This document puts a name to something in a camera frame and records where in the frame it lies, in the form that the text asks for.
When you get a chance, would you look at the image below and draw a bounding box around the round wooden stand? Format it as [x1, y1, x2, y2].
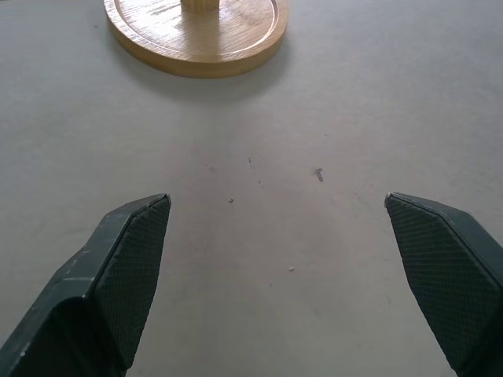
[103, 0, 289, 79]

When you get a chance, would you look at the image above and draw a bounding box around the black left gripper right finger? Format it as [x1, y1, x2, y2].
[384, 192, 503, 377]

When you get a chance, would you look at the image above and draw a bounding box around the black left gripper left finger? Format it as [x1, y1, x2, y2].
[0, 192, 172, 377]

